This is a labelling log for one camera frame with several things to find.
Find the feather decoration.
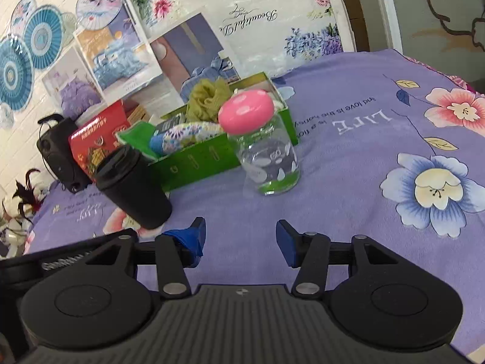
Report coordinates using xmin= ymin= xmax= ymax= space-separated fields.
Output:
xmin=1 ymin=168 xmax=49 ymax=260

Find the floral patterned cloth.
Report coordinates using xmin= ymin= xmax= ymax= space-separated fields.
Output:
xmin=160 ymin=122 xmax=224 ymax=154

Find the blue bedding poster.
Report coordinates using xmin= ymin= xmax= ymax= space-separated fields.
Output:
xmin=75 ymin=7 xmax=162 ymax=103

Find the green cardboard box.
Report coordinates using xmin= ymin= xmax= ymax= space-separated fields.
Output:
xmin=148 ymin=72 xmax=298 ymax=191

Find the floral bedding package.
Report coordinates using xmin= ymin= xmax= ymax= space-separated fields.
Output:
xmin=129 ymin=0 xmax=356 ymax=77

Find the black coffee cup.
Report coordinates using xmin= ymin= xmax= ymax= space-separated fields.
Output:
xmin=95 ymin=145 xmax=173 ymax=229

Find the blue round paper fan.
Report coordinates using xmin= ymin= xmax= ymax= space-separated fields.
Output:
xmin=23 ymin=4 xmax=63 ymax=70

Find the glass jar pink lid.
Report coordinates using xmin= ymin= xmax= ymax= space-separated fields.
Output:
xmin=218 ymin=89 xmax=300 ymax=196

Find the white round paper fan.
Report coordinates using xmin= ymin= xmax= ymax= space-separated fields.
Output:
xmin=75 ymin=0 xmax=123 ymax=30

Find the red food box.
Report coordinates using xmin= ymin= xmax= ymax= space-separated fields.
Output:
xmin=69 ymin=100 xmax=149 ymax=182

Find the teal round paper fan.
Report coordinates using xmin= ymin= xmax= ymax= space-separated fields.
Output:
xmin=0 ymin=35 xmax=35 ymax=112

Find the purple bedding poster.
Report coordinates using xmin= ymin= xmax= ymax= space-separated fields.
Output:
xmin=42 ymin=45 xmax=102 ymax=121

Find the purple floral tablecloth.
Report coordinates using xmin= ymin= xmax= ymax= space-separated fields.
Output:
xmin=22 ymin=48 xmax=485 ymax=361

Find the black speaker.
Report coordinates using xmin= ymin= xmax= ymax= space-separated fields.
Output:
xmin=36 ymin=113 xmax=91 ymax=193

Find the blue fluffy towel roll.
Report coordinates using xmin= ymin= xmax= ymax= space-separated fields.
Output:
xmin=149 ymin=134 xmax=167 ymax=157

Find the navy bedding poster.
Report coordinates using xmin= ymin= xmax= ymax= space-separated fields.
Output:
xmin=149 ymin=10 xmax=241 ymax=102

